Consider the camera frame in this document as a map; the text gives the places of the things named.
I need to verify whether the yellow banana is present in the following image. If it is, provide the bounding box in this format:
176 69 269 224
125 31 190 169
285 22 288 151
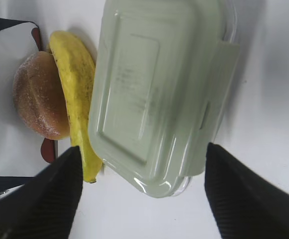
49 31 102 183

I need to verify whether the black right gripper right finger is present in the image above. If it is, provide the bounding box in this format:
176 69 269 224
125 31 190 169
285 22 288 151
204 143 289 239

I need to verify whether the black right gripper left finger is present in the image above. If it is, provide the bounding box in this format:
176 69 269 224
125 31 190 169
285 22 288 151
0 146 83 239

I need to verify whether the navy blue lunch bag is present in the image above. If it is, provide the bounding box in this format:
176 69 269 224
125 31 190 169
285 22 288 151
0 18 57 199

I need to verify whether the brown bread roll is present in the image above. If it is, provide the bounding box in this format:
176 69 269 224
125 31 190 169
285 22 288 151
12 51 70 140

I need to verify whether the glass container green lid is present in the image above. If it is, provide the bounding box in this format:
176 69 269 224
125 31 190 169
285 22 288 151
88 0 240 198

